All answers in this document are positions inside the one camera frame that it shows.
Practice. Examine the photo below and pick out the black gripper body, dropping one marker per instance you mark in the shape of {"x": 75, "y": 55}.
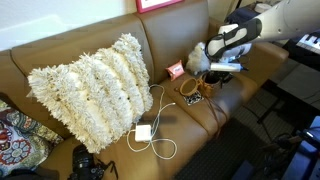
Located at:
{"x": 219, "y": 76}

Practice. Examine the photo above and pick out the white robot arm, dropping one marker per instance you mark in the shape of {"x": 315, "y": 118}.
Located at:
{"x": 285, "y": 20}

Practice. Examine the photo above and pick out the brown leather sofa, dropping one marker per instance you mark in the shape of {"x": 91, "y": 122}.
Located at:
{"x": 166, "y": 35}

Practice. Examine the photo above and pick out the white fluffy toy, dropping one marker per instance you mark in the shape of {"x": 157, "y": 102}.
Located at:
{"x": 197, "y": 59}

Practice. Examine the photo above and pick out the blue white patterned tile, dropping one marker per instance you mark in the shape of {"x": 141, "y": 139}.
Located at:
{"x": 194, "y": 98}

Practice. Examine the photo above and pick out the pink pouch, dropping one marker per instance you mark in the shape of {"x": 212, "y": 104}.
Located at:
{"x": 176, "y": 70}

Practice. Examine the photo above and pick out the white power adapter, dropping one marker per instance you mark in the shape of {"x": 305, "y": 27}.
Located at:
{"x": 142, "y": 133}

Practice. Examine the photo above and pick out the red framed picture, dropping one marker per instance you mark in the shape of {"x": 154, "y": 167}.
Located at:
{"x": 148, "y": 5}

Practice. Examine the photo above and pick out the white shaggy pillow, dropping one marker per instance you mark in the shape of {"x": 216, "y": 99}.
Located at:
{"x": 99, "y": 96}

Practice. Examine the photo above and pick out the colourful floral pillow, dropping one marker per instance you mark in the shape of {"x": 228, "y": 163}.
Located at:
{"x": 24, "y": 142}

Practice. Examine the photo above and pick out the black camera with strap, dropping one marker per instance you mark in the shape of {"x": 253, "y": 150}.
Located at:
{"x": 84, "y": 167}

